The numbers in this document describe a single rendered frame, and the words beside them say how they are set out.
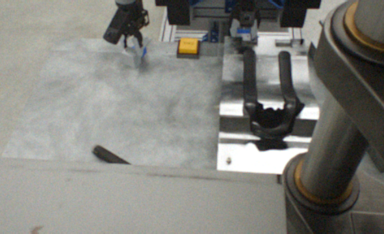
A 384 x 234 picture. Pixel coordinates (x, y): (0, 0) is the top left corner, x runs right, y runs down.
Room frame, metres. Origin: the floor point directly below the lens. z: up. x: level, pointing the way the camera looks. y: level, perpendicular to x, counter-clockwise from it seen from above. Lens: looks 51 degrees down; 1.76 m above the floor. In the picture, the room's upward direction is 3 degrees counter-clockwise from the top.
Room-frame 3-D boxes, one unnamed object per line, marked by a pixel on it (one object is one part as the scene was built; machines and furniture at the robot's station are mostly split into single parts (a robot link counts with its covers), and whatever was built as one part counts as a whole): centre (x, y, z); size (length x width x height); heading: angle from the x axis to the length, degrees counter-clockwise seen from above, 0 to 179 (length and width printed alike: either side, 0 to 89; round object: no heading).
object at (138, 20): (1.06, 0.18, 0.99); 0.09 x 0.08 x 0.12; 146
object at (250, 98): (0.79, -0.23, 0.92); 0.35 x 0.16 x 0.09; 173
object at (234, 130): (0.78, -0.22, 0.87); 0.50 x 0.26 x 0.14; 173
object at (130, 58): (1.07, 0.17, 0.83); 0.13 x 0.05 x 0.05; 145
